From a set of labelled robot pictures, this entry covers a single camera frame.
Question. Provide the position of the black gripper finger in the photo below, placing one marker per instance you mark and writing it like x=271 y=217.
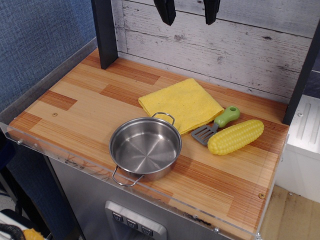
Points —
x=211 y=8
x=166 y=10

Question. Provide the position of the stainless steel pan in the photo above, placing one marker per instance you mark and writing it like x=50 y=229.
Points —
x=144 y=149

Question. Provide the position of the yellow folded cloth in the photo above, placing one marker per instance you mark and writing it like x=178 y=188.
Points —
x=187 y=101

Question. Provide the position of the yellow plastic corn cob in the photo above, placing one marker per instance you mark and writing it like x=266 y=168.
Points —
x=235 y=137

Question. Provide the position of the clear acrylic table guard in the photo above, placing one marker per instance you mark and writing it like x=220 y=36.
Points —
x=227 y=195

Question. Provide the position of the white side cabinet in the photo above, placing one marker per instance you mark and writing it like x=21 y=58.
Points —
x=299 y=167

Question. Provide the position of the silver button control panel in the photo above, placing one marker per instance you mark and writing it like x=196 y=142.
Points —
x=125 y=222

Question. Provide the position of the yellow object bottom left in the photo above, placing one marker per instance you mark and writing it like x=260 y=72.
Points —
x=32 y=234

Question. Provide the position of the black right vertical post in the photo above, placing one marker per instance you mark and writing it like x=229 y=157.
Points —
x=303 y=77

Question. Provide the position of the green handled grey spatula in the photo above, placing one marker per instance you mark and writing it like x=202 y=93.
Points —
x=204 y=133

